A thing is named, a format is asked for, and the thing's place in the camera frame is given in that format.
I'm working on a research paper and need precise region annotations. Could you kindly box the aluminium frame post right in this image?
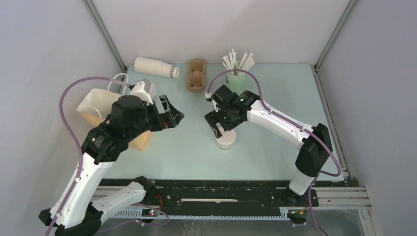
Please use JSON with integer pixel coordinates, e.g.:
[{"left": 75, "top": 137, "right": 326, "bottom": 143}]
[{"left": 314, "top": 0, "right": 359, "bottom": 71}]

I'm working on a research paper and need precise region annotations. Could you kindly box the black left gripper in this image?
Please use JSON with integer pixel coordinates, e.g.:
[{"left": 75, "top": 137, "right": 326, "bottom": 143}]
[{"left": 126, "top": 94, "right": 184, "bottom": 141}]

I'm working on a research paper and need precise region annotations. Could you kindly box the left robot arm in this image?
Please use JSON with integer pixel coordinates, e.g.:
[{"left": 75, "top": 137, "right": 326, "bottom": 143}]
[{"left": 39, "top": 95, "right": 184, "bottom": 236}]

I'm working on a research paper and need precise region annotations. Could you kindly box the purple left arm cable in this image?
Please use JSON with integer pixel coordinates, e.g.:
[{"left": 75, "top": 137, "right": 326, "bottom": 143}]
[{"left": 44, "top": 76, "right": 170, "bottom": 236}]

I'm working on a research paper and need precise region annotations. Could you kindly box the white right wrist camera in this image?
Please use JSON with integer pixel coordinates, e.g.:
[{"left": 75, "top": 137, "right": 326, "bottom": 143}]
[{"left": 205, "top": 92, "right": 219, "bottom": 112}]

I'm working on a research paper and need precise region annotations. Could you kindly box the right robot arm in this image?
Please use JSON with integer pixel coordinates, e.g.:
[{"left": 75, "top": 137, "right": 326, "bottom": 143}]
[{"left": 205, "top": 85, "right": 332, "bottom": 206}]

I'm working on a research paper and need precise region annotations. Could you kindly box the stack of white paper cups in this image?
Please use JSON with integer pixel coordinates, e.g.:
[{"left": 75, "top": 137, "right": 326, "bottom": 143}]
[{"left": 134, "top": 57, "right": 179, "bottom": 78}]

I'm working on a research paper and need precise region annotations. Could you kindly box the brown paper bag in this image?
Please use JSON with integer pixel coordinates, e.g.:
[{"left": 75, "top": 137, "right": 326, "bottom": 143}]
[{"left": 76, "top": 88, "right": 153, "bottom": 152}]

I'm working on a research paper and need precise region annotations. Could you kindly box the aluminium frame post left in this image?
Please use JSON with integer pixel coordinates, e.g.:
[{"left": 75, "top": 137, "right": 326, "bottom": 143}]
[{"left": 82, "top": 0, "right": 127, "bottom": 72}]

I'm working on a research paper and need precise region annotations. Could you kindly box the single white paper cup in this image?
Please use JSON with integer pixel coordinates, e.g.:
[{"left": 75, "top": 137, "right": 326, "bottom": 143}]
[{"left": 216, "top": 127, "right": 236, "bottom": 150}]

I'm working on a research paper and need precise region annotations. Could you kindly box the green straw holder cup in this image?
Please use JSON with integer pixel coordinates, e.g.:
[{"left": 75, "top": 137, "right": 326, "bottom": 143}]
[{"left": 226, "top": 72, "right": 247, "bottom": 95}]

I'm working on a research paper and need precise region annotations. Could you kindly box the aluminium frame post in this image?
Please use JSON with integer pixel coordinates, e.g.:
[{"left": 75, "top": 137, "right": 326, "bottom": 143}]
[
  {"left": 82, "top": 0, "right": 127, "bottom": 72},
  {"left": 314, "top": 0, "right": 359, "bottom": 71}
]

